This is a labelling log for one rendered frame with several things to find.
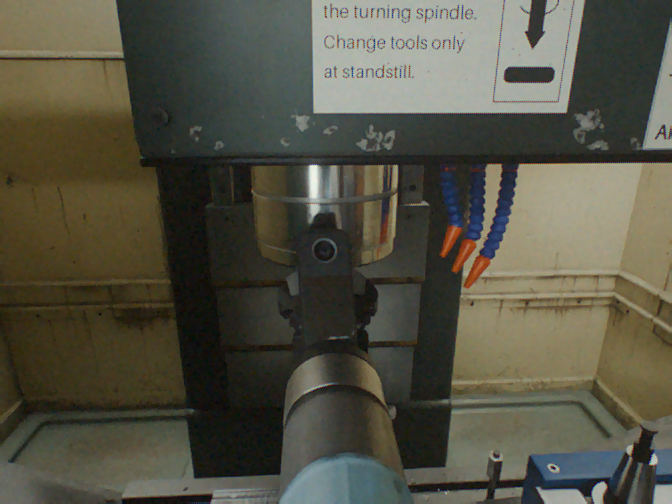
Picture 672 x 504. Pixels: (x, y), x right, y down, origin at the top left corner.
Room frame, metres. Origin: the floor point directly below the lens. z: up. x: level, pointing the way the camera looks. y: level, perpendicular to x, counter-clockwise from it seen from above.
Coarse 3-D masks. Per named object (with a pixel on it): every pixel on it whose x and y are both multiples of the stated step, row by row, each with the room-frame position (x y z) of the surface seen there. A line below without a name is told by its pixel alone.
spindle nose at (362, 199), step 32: (256, 192) 0.44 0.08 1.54; (288, 192) 0.41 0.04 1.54; (320, 192) 0.40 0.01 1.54; (352, 192) 0.40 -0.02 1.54; (384, 192) 0.43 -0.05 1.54; (256, 224) 0.44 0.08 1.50; (288, 224) 0.41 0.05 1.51; (320, 224) 0.40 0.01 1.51; (352, 224) 0.41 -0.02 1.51; (384, 224) 0.43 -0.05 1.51; (288, 256) 0.41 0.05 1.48; (352, 256) 0.41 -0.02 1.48; (384, 256) 0.43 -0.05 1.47
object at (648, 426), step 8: (640, 424) 0.35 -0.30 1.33; (648, 424) 0.35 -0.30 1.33; (648, 432) 0.34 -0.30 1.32; (656, 432) 0.34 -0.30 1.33; (640, 440) 0.34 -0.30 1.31; (648, 440) 0.34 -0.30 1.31; (632, 448) 0.35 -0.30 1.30; (640, 448) 0.34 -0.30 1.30; (648, 448) 0.34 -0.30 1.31; (640, 456) 0.34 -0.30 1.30; (648, 456) 0.34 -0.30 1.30
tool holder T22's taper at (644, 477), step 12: (624, 456) 0.35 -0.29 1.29; (624, 468) 0.34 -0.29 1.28; (636, 468) 0.33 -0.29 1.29; (648, 468) 0.33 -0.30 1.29; (612, 480) 0.35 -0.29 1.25; (624, 480) 0.34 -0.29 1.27; (636, 480) 0.33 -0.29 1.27; (648, 480) 0.33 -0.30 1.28; (612, 492) 0.34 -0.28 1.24; (624, 492) 0.33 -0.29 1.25; (636, 492) 0.33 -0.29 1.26; (648, 492) 0.33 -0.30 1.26
